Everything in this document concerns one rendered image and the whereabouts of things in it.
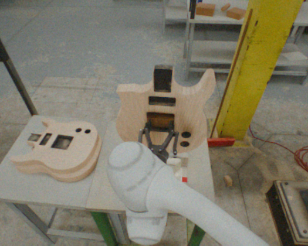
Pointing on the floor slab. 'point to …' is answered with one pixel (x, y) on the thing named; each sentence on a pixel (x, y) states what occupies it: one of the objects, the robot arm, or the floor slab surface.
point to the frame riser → (282, 219)
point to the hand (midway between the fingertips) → (160, 123)
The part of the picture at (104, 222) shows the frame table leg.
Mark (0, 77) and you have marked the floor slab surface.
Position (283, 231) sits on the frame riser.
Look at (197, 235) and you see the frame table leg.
